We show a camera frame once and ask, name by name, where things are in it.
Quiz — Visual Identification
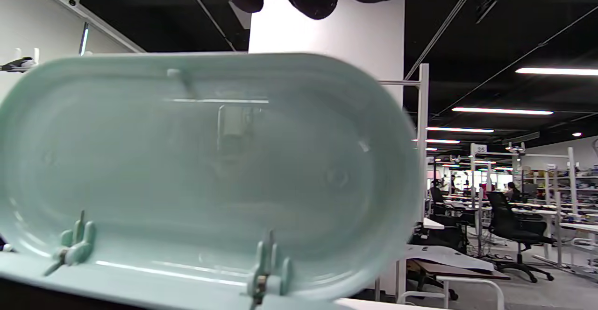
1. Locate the brown board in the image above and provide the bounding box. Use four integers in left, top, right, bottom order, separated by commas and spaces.
411, 259, 511, 281

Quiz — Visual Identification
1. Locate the white rolling cart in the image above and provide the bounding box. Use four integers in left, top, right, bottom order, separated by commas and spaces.
396, 259, 506, 310

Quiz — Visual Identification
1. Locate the row of ceiling light bars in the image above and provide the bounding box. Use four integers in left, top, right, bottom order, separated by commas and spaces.
411, 67, 598, 170

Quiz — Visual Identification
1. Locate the small black and white device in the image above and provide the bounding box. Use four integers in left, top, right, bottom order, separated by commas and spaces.
0, 48, 40, 73

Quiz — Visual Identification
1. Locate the mint green lidded box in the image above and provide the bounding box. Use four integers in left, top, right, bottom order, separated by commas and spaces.
0, 52, 421, 310

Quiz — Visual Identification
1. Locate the long ceiling light bar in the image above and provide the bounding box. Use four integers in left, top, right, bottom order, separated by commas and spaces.
78, 22, 90, 56

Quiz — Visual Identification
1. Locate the black office chair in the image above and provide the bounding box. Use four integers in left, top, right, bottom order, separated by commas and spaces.
486, 191, 557, 283

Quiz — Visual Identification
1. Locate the white shelving with items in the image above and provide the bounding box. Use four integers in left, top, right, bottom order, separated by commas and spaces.
521, 148, 598, 222

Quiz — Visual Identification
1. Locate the silver aluminium post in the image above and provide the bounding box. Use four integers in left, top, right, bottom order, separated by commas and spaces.
377, 63, 430, 219

